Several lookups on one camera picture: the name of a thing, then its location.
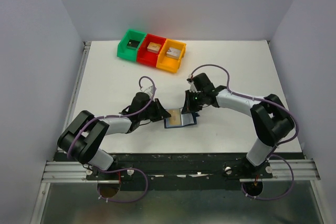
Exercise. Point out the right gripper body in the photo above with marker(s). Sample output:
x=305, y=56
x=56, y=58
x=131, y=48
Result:
x=197, y=100

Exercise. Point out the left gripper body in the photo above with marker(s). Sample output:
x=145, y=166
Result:
x=153, y=110

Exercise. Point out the blue card holder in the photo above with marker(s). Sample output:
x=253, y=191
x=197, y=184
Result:
x=187, y=120

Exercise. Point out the gold credit card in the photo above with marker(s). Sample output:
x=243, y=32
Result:
x=175, y=119

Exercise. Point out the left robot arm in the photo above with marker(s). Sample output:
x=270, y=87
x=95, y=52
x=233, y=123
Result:
x=82, y=138

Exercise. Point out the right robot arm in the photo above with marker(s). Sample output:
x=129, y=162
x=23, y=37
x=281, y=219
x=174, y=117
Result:
x=272, y=122

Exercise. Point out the yellow bin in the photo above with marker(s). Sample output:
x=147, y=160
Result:
x=169, y=62

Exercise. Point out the grey block in yellow bin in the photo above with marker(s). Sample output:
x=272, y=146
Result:
x=173, y=53

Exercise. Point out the red bin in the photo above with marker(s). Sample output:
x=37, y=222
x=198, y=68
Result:
x=145, y=57

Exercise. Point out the tan block in red bin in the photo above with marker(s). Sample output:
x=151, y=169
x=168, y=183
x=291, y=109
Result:
x=153, y=47

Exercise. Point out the green bin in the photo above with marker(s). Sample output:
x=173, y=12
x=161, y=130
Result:
x=123, y=51

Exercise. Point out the dark block in green bin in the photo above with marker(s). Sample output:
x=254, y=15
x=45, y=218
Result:
x=133, y=44

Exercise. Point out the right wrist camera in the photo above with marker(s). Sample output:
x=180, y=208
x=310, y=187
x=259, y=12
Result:
x=192, y=88

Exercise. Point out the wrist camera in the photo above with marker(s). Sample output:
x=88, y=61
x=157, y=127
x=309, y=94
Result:
x=148, y=90
x=192, y=88

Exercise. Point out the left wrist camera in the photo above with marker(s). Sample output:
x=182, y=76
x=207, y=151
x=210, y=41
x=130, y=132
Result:
x=148, y=90

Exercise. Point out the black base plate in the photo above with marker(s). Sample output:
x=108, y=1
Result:
x=200, y=171

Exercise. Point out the aluminium rail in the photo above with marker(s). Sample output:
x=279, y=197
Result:
x=64, y=172

